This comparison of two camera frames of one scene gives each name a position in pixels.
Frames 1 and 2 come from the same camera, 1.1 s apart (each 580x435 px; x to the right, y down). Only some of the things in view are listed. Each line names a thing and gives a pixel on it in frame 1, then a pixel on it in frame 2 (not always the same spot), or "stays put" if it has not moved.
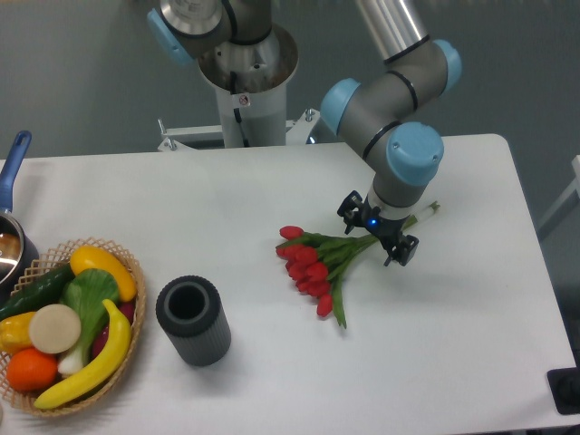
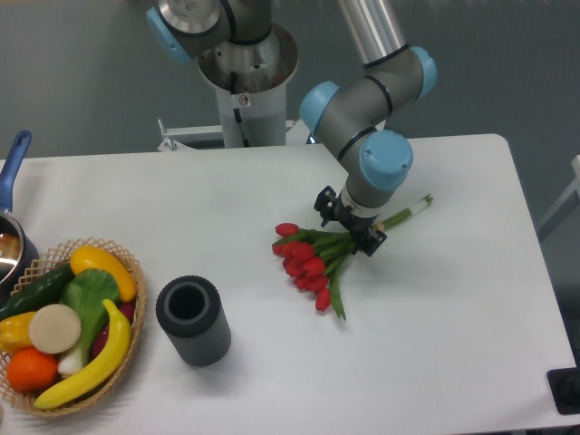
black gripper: (386, 229) → (360, 227)
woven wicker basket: (49, 265) stays put
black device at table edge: (565, 387) stays put
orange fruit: (31, 370) stays put
